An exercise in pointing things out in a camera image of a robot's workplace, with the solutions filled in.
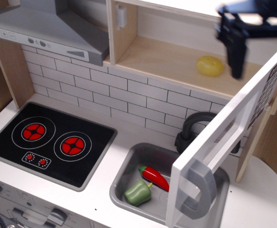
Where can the grey toy range hood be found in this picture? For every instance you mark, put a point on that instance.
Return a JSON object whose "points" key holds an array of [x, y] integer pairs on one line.
{"points": [[49, 25]]}

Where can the black toy stovetop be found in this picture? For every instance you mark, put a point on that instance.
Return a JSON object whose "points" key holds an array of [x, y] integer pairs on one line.
{"points": [[55, 146]]}

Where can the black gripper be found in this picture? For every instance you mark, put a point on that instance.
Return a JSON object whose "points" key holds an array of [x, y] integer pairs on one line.
{"points": [[233, 31]]}

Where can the dark grey toy faucet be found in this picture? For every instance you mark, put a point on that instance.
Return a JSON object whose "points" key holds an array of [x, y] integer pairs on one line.
{"points": [[186, 136]]}

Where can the grey oven knob right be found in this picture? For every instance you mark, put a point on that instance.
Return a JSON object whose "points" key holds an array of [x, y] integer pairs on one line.
{"points": [[57, 216]]}

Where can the white toy microwave door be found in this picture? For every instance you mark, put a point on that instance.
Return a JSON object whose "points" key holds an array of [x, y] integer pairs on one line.
{"points": [[192, 185]]}

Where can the yellow toy potato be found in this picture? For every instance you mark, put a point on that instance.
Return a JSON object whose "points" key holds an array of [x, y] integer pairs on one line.
{"points": [[209, 66]]}

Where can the grey toy sink basin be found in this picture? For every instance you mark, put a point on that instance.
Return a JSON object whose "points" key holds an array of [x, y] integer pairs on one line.
{"points": [[161, 159]]}

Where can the green toy bell pepper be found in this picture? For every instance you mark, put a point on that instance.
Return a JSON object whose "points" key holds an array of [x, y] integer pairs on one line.
{"points": [[138, 193]]}

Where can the red toy chili pepper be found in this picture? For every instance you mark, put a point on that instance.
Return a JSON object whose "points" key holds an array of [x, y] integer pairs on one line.
{"points": [[154, 176]]}

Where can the wooden microwave cabinet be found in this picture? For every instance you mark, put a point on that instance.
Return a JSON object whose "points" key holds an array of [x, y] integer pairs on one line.
{"points": [[156, 45]]}

